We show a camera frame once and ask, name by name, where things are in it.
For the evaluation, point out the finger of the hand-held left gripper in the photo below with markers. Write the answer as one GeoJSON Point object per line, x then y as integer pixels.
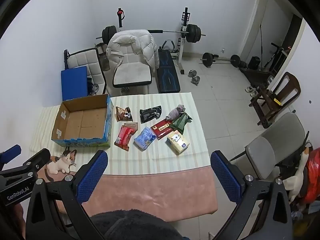
{"type": "Point", "coordinates": [11, 152]}
{"type": "Point", "coordinates": [37, 158]}

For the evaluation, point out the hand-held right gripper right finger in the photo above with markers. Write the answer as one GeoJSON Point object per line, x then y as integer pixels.
{"type": "Point", "coordinates": [225, 177]}

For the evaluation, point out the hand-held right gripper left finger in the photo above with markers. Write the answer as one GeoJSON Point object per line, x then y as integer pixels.
{"type": "Point", "coordinates": [92, 176]}

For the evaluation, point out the red packet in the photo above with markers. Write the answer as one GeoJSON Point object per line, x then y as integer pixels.
{"type": "Point", "coordinates": [162, 128]}
{"type": "Point", "coordinates": [124, 138]}

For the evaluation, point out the blue printed cardboard box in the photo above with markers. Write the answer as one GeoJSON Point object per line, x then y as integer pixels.
{"type": "Point", "coordinates": [82, 122]}

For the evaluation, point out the yellow tissue pack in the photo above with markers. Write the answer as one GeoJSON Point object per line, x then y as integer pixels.
{"type": "Point", "coordinates": [178, 143]}

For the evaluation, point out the blue packet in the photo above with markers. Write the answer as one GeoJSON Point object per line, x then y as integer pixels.
{"type": "Point", "coordinates": [145, 138]}

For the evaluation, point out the green packet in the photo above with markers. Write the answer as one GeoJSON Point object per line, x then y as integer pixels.
{"type": "Point", "coordinates": [182, 123]}

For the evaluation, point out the orange snack bag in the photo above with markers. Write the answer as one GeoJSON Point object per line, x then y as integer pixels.
{"type": "Point", "coordinates": [123, 113]}

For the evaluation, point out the grey purple sock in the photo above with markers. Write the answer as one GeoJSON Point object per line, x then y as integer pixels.
{"type": "Point", "coordinates": [175, 113]}

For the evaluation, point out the black packet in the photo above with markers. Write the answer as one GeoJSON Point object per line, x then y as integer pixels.
{"type": "Point", "coordinates": [150, 114]}

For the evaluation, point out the cat plush toy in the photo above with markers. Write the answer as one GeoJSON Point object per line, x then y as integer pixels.
{"type": "Point", "coordinates": [61, 164]}

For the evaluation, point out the grey folding chair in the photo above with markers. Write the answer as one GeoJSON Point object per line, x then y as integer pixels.
{"type": "Point", "coordinates": [260, 157]}

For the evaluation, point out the brown card packet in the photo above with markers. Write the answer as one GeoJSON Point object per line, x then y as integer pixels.
{"type": "Point", "coordinates": [132, 125]}

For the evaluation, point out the striped cloth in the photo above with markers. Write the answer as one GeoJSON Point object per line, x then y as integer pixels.
{"type": "Point", "coordinates": [155, 160]}

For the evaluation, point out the person's dark fleece clothing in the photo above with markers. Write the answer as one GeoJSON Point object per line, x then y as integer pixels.
{"type": "Point", "coordinates": [135, 226]}

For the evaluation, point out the white goose plush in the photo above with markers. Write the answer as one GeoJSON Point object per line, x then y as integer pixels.
{"type": "Point", "coordinates": [298, 180]}

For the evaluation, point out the blue board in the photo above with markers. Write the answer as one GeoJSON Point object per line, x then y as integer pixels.
{"type": "Point", "coordinates": [73, 83]}

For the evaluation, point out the red bag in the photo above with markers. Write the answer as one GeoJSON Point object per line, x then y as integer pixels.
{"type": "Point", "coordinates": [312, 175]}

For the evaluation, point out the chrome weights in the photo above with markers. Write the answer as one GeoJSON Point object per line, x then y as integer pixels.
{"type": "Point", "coordinates": [95, 88]}

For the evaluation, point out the pair of shoes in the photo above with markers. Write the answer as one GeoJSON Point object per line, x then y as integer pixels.
{"type": "Point", "coordinates": [252, 90]}

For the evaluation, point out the small yellow object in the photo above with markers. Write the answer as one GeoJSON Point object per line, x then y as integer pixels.
{"type": "Point", "coordinates": [276, 101]}

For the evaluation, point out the chrome dumbbell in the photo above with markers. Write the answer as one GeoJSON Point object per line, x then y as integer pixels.
{"type": "Point", "coordinates": [192, 73]}
{"type": "Point", "coordinates": [196, 80]}

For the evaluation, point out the white padded chair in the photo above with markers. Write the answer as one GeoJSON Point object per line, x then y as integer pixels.
{"type": "Point", "coordinates": [132, 76]}
{"type": "Point", "coordinates": [85, 60]}

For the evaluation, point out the dark wooden chair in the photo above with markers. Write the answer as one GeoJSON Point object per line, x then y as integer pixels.
{"type": "Point", "coordinates": [287, 87]}

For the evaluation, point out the brown bag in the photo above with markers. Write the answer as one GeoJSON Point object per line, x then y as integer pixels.
{"type": "Point", "coordinates": [104, 60]}

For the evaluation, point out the black speaker box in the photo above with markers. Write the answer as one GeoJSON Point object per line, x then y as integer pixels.
{"type": "Point", "coordinates": [254, 62]}

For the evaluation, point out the small barbell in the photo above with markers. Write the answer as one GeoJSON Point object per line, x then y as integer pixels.
{"type": "Point", "coordinates": [208, 59]}

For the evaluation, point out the black scooter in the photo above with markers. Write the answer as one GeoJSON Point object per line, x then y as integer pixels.
{"type": "Point", "coordinates": [275, 55]}

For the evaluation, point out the white puffer jacket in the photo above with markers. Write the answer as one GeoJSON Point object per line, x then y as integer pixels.
{"type": "Point", "coordinates": [132, 47]}

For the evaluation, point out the barbell with black plates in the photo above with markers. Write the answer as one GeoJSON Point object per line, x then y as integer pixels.
{"type": "Point", "coordinates": [192, 33]}

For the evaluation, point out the white weight rack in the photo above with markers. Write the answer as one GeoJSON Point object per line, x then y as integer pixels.
{"type": "Point", "coordinates": [185, 17]}

